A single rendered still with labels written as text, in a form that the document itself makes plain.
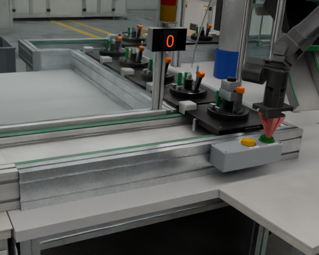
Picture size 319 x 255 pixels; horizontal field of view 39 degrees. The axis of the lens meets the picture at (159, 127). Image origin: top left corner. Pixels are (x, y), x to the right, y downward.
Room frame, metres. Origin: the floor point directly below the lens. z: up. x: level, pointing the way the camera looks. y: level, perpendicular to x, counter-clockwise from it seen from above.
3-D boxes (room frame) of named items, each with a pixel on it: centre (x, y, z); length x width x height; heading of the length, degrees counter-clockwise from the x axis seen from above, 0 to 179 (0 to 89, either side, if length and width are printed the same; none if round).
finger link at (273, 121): (1.25, -0.33, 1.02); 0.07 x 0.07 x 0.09; 29
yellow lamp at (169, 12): (1.45, 0.00, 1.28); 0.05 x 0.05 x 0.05
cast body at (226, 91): (1.45, -0.22, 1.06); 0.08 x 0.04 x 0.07; 30
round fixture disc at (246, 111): (1.45, -0.22, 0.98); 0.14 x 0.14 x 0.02
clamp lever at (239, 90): (1.41, -0.25, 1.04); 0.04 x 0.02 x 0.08; 30
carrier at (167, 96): (1.67, -0.10, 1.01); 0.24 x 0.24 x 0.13; 30
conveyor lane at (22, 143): (1.32, 0.05, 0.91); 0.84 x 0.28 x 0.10; 120
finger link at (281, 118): (1.24, -0.31, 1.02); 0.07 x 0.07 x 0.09; 29
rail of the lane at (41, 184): (1.18, -0.06, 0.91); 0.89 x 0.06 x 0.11; 120
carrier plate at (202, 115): (1.45, -0.22, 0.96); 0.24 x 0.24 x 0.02; 30
